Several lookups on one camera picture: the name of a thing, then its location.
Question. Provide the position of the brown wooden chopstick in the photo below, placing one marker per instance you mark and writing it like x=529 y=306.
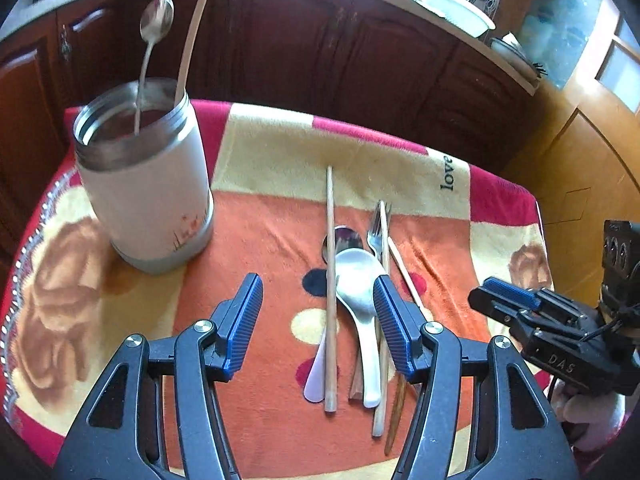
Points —
x=356 y=385

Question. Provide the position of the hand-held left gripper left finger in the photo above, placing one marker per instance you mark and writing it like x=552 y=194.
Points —
x=245 y=320

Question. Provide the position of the printed red orange blanket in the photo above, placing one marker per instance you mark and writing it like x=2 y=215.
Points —
x=260 y=220

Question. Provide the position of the long wooden chopstick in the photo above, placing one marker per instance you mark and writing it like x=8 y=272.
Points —
x=192 y=35

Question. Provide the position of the person's right hand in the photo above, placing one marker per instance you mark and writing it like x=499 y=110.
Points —
x=595 y=420

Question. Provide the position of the stacked metal bowls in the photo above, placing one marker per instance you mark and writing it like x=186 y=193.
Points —
x=510 y=47

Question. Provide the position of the frosted glass door panel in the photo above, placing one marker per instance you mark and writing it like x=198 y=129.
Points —
x=565 y=25

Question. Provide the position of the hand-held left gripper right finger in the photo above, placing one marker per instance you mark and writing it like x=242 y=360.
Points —
x=387 y=320

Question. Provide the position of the metal fork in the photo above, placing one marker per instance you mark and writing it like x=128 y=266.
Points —
x=374 y=240

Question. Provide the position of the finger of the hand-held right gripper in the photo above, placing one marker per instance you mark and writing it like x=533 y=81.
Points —
x=510 y=291
x=492 y=305

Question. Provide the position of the white steel utensil jar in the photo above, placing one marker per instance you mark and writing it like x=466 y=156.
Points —
x=150 y=190

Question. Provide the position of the yellow wooden door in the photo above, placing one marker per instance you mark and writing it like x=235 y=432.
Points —
x=600 y=160

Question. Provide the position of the white plastic basin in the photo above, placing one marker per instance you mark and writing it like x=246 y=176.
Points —
x=460 y=7

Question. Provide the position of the thin pale chopstick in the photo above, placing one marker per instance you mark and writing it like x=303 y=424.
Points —
x=407 y=280

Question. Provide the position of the light wooden chopstick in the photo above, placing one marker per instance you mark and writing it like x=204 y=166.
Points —
x=380 y=410
x=331 y=310

